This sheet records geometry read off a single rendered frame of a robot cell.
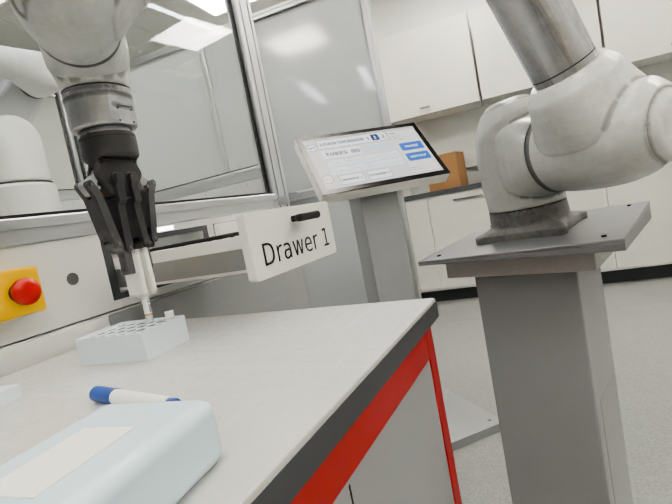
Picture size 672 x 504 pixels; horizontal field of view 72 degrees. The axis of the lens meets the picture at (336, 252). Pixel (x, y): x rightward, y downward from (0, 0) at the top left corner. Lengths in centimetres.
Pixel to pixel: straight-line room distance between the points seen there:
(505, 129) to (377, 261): 94
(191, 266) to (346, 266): 182
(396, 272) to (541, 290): 92
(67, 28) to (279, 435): 45
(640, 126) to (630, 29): 348
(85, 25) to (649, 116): 72
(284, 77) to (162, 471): 254
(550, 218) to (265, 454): 78
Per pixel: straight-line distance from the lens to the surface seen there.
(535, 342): 101
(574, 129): 82
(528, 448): 113
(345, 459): 42
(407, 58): 423
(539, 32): 82
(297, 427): 35
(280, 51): 277
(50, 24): 59
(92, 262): 95
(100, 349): 72
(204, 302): 113
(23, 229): 90
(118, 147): 71
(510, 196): 98
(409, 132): 194
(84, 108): 72
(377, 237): 177
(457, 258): 92
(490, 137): 98
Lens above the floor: 91
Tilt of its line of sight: 5 degrees down
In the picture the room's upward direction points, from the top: 11 degrees counter-clockwise
